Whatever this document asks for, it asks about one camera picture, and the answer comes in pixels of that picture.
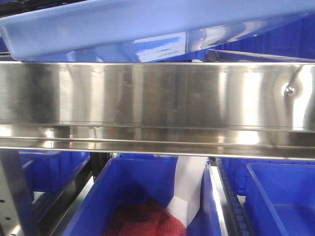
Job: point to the blue bin lower left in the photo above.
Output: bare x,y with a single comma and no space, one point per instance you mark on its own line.
49,170

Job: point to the blue bin lower right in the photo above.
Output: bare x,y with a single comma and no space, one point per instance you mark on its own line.
280,199

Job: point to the perforated steel shelf post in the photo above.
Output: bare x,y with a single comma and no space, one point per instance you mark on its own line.
17,217

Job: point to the red mesh bag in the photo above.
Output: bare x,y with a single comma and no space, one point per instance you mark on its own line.
143,219

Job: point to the blue plastic tray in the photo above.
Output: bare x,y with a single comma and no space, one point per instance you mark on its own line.
136,30

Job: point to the blue bin with red mesh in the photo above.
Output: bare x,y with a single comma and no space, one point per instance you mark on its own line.
137,179

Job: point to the stainless steel shelf rail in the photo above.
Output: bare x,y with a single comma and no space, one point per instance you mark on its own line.
251,109

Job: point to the blue bin upper right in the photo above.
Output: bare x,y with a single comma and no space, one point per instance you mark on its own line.
296,39

